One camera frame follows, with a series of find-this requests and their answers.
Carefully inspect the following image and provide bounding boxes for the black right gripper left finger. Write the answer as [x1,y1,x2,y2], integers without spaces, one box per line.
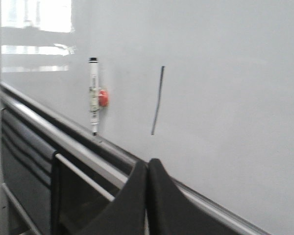
[61,160,147,235]

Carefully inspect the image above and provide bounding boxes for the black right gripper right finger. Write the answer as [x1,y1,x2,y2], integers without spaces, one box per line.
[147,159,238,235]

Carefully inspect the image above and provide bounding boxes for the red round magnet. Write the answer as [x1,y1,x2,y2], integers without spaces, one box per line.
[98,89,109,107]

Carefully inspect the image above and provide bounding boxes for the white whiteboard marker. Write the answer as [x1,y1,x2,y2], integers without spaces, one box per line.
[89,57,99,135]

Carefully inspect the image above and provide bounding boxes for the white metal whiteboard stand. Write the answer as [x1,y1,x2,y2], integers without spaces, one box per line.
[0,0,135,235]

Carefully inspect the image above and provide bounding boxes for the white whiteboard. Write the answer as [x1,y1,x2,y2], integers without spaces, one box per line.
[0,0,294,235]

